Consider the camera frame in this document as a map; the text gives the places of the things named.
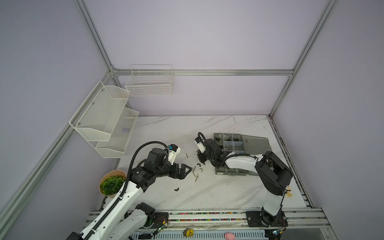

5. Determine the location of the lower white mesh shelf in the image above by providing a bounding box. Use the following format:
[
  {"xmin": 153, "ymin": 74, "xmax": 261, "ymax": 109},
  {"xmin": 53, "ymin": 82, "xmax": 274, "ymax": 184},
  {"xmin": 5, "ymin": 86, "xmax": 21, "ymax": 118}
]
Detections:
[{"xmin": 96, "ymin": 108, "xmax": 139, "ymax": 159}]

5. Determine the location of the pink small object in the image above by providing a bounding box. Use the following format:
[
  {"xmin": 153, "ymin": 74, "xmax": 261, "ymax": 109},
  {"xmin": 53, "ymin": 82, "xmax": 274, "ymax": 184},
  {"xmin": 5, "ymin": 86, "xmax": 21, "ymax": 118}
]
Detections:
[{"xmin": 225, "ymin": 233, "xmax": 236, "ymax": 240}]

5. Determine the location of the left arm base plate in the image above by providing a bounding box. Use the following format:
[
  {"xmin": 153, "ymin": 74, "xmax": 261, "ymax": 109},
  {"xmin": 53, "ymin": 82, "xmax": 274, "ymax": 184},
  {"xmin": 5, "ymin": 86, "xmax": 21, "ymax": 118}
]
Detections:
[{"xmin": 143, "ymin": 212, "xmax": 169, "ymax": 229}]

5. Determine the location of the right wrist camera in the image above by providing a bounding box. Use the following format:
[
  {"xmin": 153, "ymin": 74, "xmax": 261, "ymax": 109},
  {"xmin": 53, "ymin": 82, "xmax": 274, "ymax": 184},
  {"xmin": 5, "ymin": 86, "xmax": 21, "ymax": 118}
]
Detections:
[{"xmin": 195, "ymin": 137, "xmax": 206, "ymax": 154}]

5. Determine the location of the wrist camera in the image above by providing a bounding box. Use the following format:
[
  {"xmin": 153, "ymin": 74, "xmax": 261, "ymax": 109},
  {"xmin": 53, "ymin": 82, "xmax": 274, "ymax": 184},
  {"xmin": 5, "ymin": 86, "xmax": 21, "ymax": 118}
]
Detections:
[
  {"xmin": 195, "ymin": 137, "xmax": 206, "ymax": 154},
  {"xmin": 168, "ymin": 144, "xmax": 181, "ymax": 165}
]

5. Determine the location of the upper white mesh shelf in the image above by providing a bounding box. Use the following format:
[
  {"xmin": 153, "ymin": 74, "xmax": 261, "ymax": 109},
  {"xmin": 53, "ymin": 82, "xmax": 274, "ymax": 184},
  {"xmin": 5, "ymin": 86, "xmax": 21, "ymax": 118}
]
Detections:
[{"xmin": 69, "ymin": 82, "xmax": 130, "ymax": 142}]

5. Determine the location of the yellow toy figure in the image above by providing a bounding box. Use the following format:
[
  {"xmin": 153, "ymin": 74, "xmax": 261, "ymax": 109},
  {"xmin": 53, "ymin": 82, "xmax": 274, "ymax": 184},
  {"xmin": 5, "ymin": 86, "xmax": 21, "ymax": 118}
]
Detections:
[{"xmin": 285, "ymin": 186, "xmax": 293, "ymax": 198}]

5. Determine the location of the white mesh shelf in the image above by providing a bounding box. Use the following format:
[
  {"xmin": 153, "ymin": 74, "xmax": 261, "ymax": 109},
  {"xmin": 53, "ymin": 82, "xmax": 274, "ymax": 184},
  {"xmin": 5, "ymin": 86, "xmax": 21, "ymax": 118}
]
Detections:
[
  {"xmin": 69, "ymin": 82, "xmax": 130, "ymax": 142},
  {"xmin": 96, "ymin": 108, "xmax": 139, "ymax": 159}
]

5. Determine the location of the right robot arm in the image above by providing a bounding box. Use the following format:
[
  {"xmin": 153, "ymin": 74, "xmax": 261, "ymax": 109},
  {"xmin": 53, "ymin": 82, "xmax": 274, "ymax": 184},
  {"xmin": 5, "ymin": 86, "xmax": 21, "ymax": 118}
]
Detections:
[{"xmin": 195, "ymin": 137, "xmax": 293, "ymax": 227}]

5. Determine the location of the yellow small object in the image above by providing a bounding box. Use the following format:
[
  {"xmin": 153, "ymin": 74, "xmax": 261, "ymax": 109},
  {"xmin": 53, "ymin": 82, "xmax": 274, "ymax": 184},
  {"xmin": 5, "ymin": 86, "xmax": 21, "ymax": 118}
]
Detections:
[{"xmin": 183, "ymin": 229, "xmax": 194, "ymax": 238}]

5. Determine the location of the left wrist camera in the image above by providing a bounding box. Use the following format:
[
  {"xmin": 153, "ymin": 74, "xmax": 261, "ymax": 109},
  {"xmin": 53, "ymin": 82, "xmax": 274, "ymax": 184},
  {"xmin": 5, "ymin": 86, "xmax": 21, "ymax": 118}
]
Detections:
[{"xmin": 168, "ymin": 144, "xmax": 181, "ymax": 165}]

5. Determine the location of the white wire basket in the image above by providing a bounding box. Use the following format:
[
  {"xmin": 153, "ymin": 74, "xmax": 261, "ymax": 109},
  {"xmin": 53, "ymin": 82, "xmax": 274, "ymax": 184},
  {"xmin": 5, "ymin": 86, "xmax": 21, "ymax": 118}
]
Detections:
[{"xmin": 125, "ymin": 65, "xmax": 175, "ymax": 97}]

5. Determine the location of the grey plastic organizer box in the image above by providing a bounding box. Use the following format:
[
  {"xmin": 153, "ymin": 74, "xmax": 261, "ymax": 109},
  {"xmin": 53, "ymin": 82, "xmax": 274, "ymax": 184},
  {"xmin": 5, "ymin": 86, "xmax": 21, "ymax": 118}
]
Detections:
[{"xmin": 214, "ymin": 133, "xmax": 272, "ymax": 176}]

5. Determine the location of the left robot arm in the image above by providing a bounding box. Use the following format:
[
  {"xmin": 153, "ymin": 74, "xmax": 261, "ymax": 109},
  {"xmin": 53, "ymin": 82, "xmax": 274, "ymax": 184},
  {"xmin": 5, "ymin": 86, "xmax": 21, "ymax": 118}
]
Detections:
[{"xmin": 68, "ymin": 144, "xmax": 192, "ymax": 240}]

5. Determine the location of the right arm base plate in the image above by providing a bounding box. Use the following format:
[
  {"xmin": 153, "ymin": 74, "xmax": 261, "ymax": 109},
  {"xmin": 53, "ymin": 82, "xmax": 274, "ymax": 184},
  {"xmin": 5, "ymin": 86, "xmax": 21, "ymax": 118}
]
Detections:
[{"xmin": 246, "ymin": 210, "xmax": 288, "ymax": 228}]

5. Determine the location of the potted green plant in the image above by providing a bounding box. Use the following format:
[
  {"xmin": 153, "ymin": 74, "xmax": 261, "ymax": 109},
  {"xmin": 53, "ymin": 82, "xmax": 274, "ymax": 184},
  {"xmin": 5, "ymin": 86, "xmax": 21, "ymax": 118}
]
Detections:
[{"xmin": 99, "ymin": 170, "xmax": 127, "ymax": 198}]

